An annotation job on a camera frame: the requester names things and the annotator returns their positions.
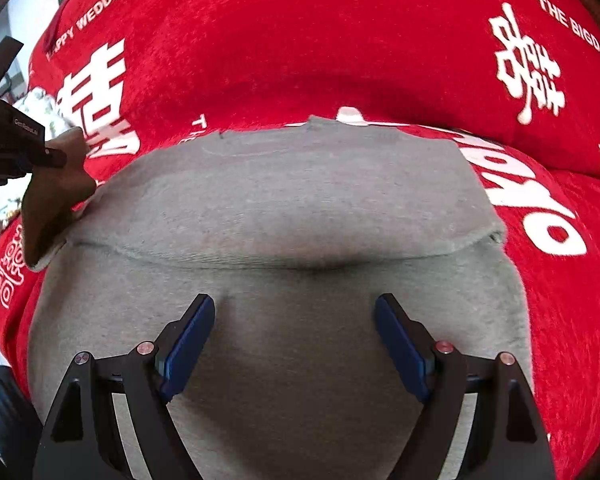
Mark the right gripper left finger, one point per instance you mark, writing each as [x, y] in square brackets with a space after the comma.
[81, 437]

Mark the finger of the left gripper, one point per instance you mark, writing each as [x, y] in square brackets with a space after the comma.
[47, 158]

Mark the grey knit sweater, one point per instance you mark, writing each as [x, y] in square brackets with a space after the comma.
[294, 233]

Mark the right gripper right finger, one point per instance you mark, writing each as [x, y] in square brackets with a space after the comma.
[507, 438]

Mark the white floral quilt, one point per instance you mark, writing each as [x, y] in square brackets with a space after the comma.
[43, 108]

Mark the red wedding bedspread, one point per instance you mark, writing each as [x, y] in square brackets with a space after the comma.
[515, 83]

